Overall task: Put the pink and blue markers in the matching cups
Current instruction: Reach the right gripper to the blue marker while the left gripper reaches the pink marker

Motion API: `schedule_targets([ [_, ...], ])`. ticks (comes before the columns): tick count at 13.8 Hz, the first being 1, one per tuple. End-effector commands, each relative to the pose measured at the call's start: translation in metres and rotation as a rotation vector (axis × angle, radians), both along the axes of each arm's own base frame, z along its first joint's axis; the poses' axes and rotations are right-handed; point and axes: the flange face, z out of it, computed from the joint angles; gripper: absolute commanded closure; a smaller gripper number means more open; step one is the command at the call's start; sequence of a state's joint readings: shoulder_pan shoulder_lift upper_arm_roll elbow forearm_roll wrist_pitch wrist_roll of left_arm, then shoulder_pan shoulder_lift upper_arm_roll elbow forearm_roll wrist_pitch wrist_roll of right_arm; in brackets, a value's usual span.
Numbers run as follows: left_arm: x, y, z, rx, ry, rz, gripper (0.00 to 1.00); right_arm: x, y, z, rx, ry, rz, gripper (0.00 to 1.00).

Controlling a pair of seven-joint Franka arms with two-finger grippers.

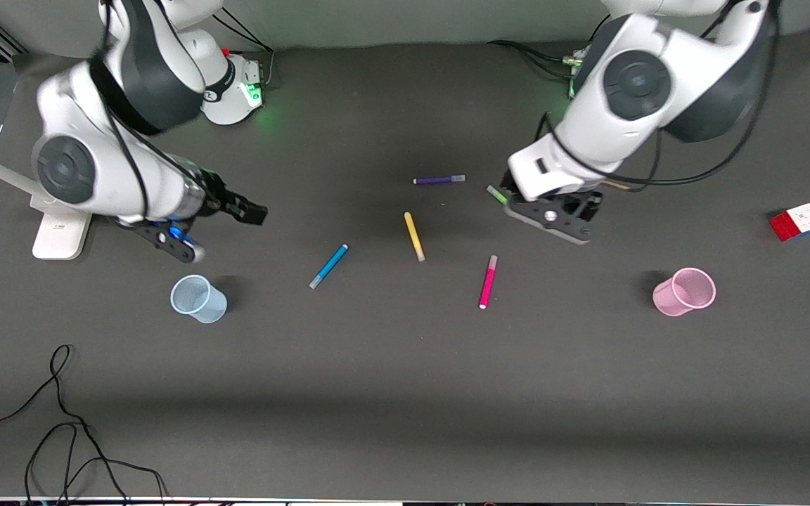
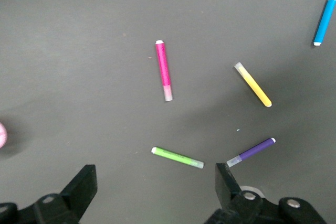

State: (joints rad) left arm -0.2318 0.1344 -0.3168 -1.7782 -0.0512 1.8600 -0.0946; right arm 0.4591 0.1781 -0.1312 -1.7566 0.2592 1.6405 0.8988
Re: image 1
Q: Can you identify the light blue cup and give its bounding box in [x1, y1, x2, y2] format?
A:
[170, 274, 229, 325]

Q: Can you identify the white stand with base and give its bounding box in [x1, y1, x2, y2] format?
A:
[0, 143, 94, 261]

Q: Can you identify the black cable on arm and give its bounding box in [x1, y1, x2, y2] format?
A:
[96, 0, 224, 220]
[536, 0, 783, 190]

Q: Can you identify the blue marker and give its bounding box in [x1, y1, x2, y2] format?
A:
[309, 244, 349, 290]

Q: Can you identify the pink marker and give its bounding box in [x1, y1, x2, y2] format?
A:
[478, 254, 499, 311]

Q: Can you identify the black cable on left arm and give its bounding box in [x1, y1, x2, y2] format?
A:
[536, 0, 783, 190]

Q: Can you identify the loose black cable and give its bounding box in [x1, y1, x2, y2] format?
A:
[0, 344, 169, 506]

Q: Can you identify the black cable at left arm base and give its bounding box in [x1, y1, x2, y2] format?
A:
[487, 39, 583, 79]

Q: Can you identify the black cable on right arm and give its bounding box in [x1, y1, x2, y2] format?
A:
[96, 0, 224, 220]

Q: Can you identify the yellow marker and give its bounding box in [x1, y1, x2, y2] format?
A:
[404, 211, 426, 263]

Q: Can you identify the rubik's cube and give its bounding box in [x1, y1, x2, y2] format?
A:
[769, 203, 810, 242]

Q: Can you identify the pink cup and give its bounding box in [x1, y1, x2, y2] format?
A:
[652, 267, 717, 318]

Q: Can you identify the black cable at arm base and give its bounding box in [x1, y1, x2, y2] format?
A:
[211, 8, 277, 90]
[487, 39, 583, 79]

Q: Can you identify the black cable at right arm base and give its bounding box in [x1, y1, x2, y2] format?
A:
[211, 8, 277, 90]

